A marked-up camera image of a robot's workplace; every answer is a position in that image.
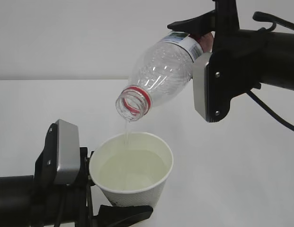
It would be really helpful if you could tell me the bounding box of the white paper coffee cup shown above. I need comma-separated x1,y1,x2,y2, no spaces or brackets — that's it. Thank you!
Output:
89,132,174,208

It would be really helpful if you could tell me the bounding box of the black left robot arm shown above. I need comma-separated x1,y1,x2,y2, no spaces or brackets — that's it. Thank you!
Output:
0,147,153,227

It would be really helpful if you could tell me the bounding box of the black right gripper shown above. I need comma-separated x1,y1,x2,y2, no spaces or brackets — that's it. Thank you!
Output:
167,0,263,61

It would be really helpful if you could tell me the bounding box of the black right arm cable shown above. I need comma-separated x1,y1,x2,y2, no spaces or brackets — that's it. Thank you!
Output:
246,11,294,133

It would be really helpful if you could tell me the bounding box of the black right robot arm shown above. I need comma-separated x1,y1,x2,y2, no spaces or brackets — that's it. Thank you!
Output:
167,0,294,91

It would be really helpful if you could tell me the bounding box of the clear plastic water bottle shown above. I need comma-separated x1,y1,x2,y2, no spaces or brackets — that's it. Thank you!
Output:
116,31,214,122

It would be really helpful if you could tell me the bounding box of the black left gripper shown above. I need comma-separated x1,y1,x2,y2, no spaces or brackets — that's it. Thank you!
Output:
30,147,153,227

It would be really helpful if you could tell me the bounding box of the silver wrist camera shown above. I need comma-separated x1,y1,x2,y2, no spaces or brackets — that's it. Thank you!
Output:
192,52,261,123
34,119,80,186

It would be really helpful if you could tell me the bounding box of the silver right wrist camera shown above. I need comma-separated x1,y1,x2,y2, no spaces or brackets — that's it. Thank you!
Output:
192,52,261,123

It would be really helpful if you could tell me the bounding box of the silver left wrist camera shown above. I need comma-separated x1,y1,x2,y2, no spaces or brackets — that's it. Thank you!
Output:
34,119,80,186

